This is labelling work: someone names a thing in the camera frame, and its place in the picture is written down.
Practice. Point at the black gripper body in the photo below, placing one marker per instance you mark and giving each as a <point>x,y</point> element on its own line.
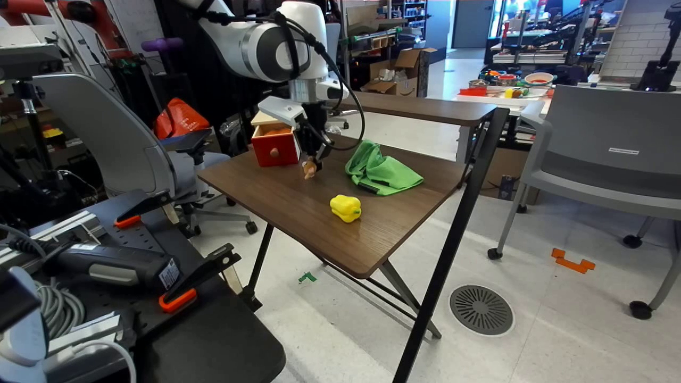
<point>312,131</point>

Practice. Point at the small orange doll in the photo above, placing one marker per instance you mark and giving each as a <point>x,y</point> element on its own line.
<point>309,168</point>

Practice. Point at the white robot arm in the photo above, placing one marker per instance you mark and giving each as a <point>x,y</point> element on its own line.
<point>288,47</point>

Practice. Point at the wooden drawer orange front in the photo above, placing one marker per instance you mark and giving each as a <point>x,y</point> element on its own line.
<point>273,140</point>

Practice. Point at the green cloth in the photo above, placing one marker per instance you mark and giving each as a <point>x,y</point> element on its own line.
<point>380,173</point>

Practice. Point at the yellow toy block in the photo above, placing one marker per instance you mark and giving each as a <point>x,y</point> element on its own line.
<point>345,206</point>

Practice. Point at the dark wooden folding table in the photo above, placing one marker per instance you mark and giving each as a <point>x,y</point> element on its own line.
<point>300,206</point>

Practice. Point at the long grey bench table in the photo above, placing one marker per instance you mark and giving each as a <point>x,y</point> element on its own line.
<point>428,110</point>

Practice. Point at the grey swivel chair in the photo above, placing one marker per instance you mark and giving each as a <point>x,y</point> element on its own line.
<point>126,151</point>

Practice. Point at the round floor drain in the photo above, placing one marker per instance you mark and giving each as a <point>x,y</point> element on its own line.
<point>482,308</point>

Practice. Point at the grey plastic chair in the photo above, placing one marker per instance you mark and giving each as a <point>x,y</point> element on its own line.
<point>610,147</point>

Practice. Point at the orange floor marker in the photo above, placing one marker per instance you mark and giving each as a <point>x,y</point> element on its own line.
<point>579,266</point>

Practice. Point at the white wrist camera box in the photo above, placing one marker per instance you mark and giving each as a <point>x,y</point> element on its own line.
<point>285,110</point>

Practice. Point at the black clamp orange handle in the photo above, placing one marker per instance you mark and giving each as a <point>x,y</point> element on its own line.
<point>187,289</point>

